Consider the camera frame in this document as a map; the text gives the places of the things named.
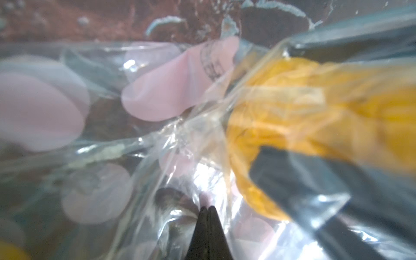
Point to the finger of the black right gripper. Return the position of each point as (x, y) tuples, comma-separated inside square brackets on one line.
[(316, 192)]

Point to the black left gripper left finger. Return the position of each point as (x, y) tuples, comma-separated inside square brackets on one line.
[(199, 245)]

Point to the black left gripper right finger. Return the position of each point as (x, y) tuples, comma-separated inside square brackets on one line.
[(218, 248)]

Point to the dotted zip-top bag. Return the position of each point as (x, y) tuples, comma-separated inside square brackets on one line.
[(110, 150)]

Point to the yellow fruits in middle bag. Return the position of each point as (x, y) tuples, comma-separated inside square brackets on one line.
[(363, 112)]

